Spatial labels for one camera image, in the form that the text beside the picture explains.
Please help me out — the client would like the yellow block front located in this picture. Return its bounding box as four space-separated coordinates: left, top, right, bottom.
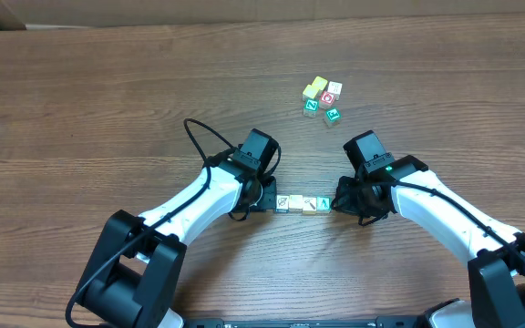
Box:
302 85 321 101

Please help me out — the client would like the yellow top wooden block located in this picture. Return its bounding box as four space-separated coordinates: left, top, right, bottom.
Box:
288 195 304 212

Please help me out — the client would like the green Z block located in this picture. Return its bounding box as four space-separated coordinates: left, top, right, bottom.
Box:
303 98 318 118

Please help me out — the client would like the white block with feather picture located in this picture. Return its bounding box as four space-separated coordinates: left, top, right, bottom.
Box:
302 197 317 215

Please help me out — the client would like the green A block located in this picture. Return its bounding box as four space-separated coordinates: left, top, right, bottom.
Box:
316 196 331 213

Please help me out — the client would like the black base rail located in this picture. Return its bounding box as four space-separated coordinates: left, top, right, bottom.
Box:
183 315 432 328

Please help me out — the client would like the red letter block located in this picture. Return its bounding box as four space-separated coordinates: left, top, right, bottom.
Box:
318 91 335 110

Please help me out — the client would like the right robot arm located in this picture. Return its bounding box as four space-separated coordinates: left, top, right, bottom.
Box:
331 130 525 328

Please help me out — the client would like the green E block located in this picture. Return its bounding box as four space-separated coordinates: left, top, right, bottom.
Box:
324 108 342 128

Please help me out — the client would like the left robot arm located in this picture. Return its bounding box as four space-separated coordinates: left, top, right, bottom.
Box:
66 129 280 328

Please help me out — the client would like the yellow block rear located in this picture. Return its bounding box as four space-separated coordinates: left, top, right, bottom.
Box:
312 76 328 93

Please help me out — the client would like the white block with letters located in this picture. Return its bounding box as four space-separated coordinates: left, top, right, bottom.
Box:
326 81 343 100

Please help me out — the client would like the white block with blue side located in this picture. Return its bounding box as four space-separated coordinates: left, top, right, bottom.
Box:
275 195 290 213

